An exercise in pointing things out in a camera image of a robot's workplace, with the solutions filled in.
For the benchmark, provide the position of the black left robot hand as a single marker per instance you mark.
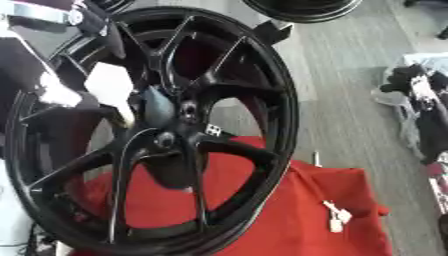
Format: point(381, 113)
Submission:
point(23, 63)

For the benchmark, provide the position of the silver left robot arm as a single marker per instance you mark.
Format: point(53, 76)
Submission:
point(41, 12)

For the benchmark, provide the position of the black spoked wheel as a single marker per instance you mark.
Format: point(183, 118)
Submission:
point(265, 100)

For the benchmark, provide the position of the black wheel stand block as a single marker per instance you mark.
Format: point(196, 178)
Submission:
point(272, 32)

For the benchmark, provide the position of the black round wheel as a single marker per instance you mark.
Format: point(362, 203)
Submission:
point(303, 10)

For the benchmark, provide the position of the thin white post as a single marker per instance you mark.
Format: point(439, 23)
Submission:
point(317, 159)

